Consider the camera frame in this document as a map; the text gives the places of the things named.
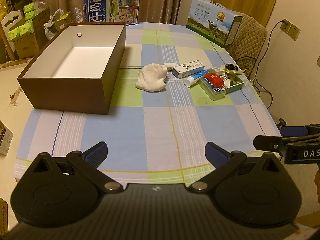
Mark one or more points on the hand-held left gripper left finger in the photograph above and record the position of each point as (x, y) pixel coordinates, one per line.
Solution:
(96, 153)

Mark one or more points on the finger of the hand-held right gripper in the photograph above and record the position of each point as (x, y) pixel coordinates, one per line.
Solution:
(293, 130)
(265, 142)

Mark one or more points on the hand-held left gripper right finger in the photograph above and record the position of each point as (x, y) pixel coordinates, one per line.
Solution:
(215, 153)

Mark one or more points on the brown cardboard box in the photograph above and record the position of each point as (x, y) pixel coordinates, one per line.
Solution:
(75, 97)

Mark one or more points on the clear floss pick box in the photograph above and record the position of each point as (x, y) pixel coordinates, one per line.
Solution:
(212, 93)

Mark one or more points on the green white small box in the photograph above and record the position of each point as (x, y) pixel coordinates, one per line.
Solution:
(235, 85)

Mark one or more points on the white blue toothpaste tube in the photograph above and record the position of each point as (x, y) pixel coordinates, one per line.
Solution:
(192, 80)

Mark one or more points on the dark velvet scrunchie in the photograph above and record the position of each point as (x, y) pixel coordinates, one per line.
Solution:
(231, 67)

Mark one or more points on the white plastic hook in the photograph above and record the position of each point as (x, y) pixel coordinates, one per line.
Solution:
(220, 70)

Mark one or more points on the white medicine box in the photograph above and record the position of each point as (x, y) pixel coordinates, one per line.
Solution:
(186, 70)

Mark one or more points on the white sock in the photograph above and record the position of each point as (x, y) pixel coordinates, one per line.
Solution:
(151, 77)

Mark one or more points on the red packet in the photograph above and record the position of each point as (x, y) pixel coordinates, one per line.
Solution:
(213, 79)

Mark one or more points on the small printed cardboard box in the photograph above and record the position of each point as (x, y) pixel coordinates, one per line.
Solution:
(5, 137)

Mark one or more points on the small white plug adapter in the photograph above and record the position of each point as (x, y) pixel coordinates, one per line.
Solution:
(170, 65)

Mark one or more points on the chair with quilted cover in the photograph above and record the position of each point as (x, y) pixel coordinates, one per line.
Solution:
(250, 37)

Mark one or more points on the light blue milk carton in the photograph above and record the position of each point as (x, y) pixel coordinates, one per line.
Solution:
(212, 22)

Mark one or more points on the clear plastic bag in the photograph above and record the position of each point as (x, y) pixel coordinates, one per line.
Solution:
(53, 25)

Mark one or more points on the dark blue milk carton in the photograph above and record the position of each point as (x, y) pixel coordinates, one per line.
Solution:
(112, 5)

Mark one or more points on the white carved wooden board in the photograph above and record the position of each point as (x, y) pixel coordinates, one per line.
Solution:
(11, 17)

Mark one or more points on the yellow plastic bag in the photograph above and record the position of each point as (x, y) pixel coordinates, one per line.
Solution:
(2, 10)

